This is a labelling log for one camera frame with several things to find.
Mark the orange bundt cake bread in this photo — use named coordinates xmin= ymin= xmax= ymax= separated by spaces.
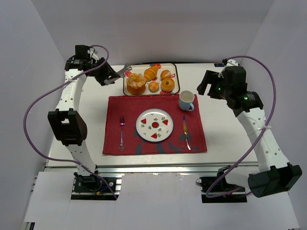
xmin=126 ymin=73 xmax=146 ymax=95

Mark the light blue mug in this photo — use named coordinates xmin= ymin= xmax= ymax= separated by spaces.
xmin=178 ymin=91 xmax=195 ymax=112

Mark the small cream filled bun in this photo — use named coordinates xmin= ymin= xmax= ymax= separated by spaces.
xmin=160 ymin=69 xmax=171 ymax=79

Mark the red cloth placemat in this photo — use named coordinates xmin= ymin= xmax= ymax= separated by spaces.
xmin=103 ymin=94 xmax=207 ymax=156

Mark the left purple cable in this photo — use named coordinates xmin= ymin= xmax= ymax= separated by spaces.
xmin=23 ymin=45 xmax=118 ymax=200

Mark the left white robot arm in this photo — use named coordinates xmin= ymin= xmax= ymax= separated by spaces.
xmin=47 ymin=45 xmax=132 ymax=177

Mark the strawberry pattern serving tray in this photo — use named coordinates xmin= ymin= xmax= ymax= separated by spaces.
xmin=123 ymin=63 xmax=180 ymax=96

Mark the right blue table label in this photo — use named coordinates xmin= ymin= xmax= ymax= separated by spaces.
xmin=214 ymin=63 xmax=224 ymax=67

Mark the glazed donut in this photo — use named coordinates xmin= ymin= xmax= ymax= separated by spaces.
xmin=161 ymin=78 xmax=175 ymax=92

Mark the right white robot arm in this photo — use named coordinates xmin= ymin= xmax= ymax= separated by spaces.
xmin=197 ymin=57 xmax=302 ymax=198

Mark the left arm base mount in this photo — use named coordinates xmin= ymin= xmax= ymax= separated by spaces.
xmin=71 ymin=172 xmax=119 ymax=201

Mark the silver fork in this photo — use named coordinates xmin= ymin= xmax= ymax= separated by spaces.
xmin=119 ymin=116 xmax=125 ymax=151

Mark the small round muffin bun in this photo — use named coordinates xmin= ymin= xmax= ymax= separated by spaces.
xmin=148 ymin=81 xmax=160 ymax=93

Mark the white watermelon pattern plate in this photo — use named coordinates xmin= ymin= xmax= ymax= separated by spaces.
xmin=135 ymin=109 xmax=174 ymax=142

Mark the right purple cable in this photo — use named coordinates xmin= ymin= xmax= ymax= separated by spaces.
xmin=205 ymin=55 xmax=276 ymax=198

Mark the croissant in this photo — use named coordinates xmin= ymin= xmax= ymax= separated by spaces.
xmin=143 ymin=65 xmax=159 ymax=82

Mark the iridescent table knife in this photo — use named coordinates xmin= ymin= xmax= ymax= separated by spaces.
xmin=183 ymin=116 xmax=191 ymax=151

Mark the purple cable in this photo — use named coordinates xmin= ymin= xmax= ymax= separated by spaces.
xmin=205 ymin=55 xmax=276 ymax=198
xmin=23 ymin=45 xmax=118 ymax=200

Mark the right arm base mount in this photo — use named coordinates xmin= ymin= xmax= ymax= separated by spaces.
xmin=195 ymin=165 xmax=248 ymax=204

